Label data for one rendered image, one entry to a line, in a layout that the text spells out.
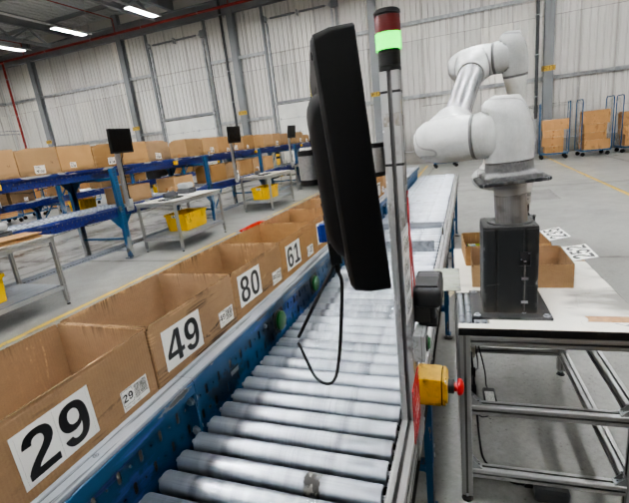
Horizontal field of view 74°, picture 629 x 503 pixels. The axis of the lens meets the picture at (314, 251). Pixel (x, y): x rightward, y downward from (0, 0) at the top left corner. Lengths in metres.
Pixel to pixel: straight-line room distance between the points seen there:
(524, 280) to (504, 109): 0.58
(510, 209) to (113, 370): 1.30
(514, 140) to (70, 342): 1.44
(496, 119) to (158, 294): 1.28
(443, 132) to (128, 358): 1.21
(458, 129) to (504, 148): 0.16
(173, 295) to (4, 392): 0.56
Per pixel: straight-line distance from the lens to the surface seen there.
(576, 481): 1.94
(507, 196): 1.59
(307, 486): 1.00
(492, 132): 1.54
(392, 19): 0.92
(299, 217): 2.50
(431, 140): 1.59
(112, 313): 1.41
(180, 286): 1.50
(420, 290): 0.99
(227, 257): 1.84
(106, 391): 1.03
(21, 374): 1.26
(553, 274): 1.94
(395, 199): 0.92
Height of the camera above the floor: 1.44
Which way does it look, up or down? 15 degrees down
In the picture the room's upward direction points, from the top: 7 degrees counter-clockwise
